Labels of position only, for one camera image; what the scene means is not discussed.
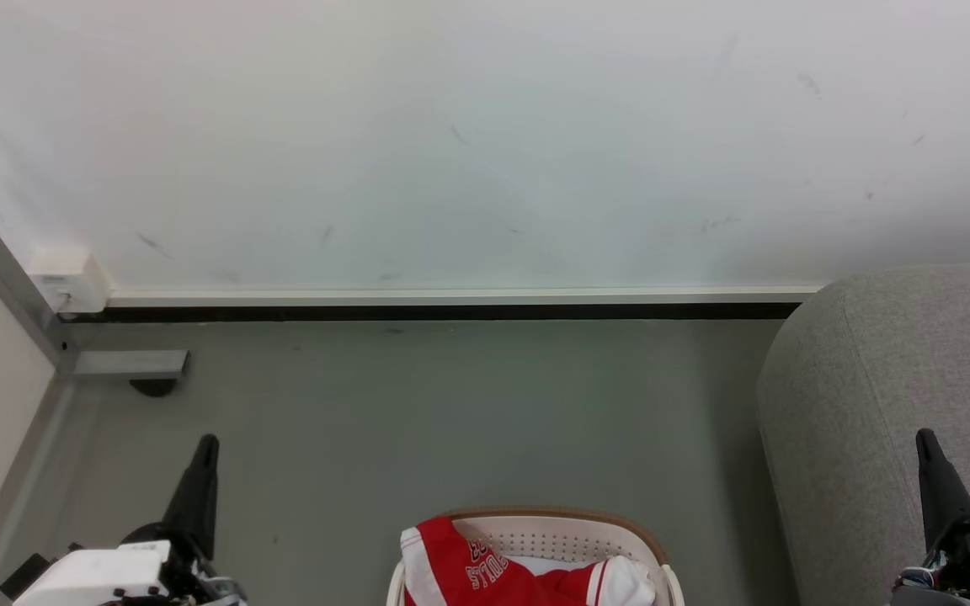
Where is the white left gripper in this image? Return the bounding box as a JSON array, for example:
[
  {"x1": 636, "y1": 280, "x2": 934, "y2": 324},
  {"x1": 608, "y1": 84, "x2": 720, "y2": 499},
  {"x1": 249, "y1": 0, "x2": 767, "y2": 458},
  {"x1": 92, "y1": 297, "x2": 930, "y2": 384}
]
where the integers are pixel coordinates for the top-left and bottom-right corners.
[{"x1": 0, "y1": 433, "x2": 248, "y2": 606}]

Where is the red jersey with white band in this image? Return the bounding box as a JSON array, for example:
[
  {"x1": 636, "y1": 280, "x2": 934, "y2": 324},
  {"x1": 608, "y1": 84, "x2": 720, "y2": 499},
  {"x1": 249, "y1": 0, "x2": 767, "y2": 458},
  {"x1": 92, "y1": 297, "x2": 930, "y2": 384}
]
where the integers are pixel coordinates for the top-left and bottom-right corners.
[{"x1": 400, "y1": 516, "x2": 612, "y2": 606}]

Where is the grey fabric sofa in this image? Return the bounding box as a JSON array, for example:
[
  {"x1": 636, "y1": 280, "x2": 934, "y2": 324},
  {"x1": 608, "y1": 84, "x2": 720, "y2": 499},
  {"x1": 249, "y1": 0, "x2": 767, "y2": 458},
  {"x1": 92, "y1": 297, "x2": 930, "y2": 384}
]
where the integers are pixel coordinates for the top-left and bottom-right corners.
[{"x1": 756, "y1": 266, "x2": 970, "y2": 606}]

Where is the white and black baseboard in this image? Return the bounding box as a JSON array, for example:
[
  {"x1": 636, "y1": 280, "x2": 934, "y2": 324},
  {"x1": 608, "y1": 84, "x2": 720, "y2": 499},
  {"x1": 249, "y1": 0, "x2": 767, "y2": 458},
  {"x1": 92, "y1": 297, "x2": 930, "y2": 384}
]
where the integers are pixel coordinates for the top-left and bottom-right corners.
[{"x1": 60, "y1": 284, "x2": 828, "y2": 324}]

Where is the white laundry basket brown rim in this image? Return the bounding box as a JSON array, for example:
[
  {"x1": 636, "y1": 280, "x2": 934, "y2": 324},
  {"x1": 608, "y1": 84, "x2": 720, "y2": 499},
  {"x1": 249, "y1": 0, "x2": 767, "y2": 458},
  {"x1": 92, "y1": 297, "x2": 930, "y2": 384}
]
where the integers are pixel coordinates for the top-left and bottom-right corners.
[{"x1": 386, "y1": 507, "x2": 686, "y2": 606}]

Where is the grey metal foot bracket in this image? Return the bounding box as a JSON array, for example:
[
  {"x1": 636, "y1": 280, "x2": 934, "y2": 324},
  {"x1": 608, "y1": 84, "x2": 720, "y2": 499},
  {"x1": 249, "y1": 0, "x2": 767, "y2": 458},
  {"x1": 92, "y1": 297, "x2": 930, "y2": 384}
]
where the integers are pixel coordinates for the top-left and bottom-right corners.
[{"x1": 72, "y1": 349, "x2": 190, "y2": 379}]

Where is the grey metal frame rail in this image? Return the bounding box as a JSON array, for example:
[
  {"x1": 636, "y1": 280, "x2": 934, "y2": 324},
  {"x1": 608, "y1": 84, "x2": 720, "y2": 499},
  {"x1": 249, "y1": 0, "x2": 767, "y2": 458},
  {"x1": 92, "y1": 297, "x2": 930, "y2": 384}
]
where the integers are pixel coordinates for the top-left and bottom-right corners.
[{"x1": 0, "y1": 370, "x2": 77, "y2": 606}]

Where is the white wall box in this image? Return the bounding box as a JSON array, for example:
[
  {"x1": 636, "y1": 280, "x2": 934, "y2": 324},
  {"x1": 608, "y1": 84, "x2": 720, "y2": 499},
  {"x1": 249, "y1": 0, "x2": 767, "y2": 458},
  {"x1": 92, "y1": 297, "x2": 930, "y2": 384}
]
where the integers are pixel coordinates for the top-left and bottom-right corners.
[{"x1": 28, "y1": 246, "x2": 112, "y2": 316}]

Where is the grey metal frame post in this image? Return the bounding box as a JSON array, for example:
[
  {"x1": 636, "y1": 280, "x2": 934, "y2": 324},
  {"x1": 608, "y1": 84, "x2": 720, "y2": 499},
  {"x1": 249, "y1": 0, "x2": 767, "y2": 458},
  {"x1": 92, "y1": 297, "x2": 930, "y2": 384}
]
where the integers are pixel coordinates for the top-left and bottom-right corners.
[{"x1": 0, "y1": 197, "x2": 79, "y2": 373}]

